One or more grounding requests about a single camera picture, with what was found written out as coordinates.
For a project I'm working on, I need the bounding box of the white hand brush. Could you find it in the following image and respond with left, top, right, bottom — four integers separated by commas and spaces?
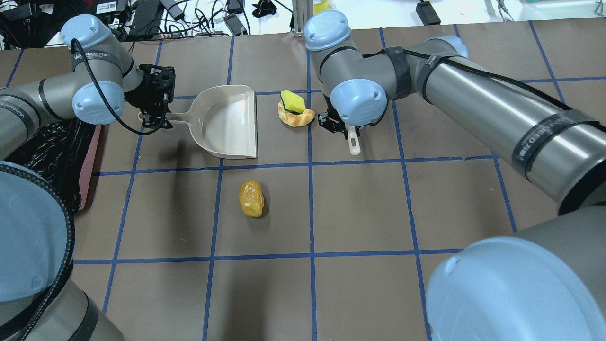
346, 125, 361, 156

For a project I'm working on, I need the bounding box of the toy croissant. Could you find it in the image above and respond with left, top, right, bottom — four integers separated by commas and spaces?
278, 101, 316, 127

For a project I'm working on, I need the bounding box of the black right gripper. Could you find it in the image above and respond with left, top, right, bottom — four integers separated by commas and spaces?
318, 97, 348, 135

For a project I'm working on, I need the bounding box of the yellow green sponge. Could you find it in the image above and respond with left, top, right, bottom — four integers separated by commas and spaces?
280, 90, 306, 115

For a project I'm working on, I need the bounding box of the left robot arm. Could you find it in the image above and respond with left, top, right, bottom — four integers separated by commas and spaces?
0, 14, 176, 341

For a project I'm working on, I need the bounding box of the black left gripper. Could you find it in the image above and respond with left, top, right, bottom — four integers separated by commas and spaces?
125, 64, 176, 130

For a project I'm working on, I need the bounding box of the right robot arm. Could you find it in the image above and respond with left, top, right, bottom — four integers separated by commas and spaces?
304, 9, 606, 341

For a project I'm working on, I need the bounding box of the black power adapter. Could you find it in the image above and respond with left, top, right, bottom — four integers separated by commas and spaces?
127, 0, 160, 40

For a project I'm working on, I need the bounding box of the yellow toy potato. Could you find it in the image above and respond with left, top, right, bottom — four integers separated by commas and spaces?
238, 180, 265, 218

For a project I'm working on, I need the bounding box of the beige dustpan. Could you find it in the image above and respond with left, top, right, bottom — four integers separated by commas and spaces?
150, 85, 258, 160

